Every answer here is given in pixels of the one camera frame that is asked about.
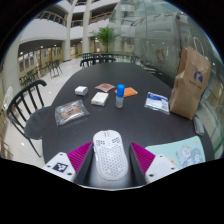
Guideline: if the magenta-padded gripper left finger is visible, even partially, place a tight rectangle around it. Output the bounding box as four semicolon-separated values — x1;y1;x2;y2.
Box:
42;141;95;185

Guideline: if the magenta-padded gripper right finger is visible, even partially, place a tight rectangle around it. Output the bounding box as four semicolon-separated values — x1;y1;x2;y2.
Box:
129;142;178;187

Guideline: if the white perforated computer mouse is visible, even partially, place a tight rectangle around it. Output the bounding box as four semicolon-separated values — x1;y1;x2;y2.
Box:
90;129;132;188

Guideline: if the light teal cartoon mouse pad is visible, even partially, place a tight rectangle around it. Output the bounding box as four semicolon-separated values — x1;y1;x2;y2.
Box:
144;135;206;171

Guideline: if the clear bag with cookie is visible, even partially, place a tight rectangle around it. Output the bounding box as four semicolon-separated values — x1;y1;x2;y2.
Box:
54;99;91;128

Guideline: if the black spindle-back chair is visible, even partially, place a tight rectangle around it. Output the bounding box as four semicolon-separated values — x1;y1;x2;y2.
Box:
5;79;56;158

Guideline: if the white and blue tissue pack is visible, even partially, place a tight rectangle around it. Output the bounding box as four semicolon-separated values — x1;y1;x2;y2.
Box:
143;91;171;115

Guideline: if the flat white box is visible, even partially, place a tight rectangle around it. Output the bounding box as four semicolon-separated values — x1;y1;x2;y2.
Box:
90;91;110;107

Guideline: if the grey folded pouch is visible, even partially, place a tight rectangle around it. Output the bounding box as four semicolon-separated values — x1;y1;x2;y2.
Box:
192;115;205;137

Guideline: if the small blue-capped bottle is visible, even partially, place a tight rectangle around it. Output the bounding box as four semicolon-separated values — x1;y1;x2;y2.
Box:
115;84;126;109

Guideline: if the small white box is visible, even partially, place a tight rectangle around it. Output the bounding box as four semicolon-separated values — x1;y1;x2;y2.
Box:
74;85;89;97

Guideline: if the flat brown packet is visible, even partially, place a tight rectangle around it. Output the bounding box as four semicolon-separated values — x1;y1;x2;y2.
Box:
94;82;116;93

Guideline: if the brown paper bag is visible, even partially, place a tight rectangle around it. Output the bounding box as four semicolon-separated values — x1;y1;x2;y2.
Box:
168;36;212;121

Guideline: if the white chair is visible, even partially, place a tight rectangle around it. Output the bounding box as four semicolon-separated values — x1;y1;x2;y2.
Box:
1;85;14;111

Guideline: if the group of black chairs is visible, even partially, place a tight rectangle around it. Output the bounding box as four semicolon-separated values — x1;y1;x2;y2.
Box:
18;59;63;88

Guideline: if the black curved-back chair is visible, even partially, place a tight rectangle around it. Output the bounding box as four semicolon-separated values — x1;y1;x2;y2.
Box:
79;53;117;69

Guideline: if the green potted plant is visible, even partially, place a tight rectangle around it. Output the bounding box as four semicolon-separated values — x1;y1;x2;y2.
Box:
89;27;120;53

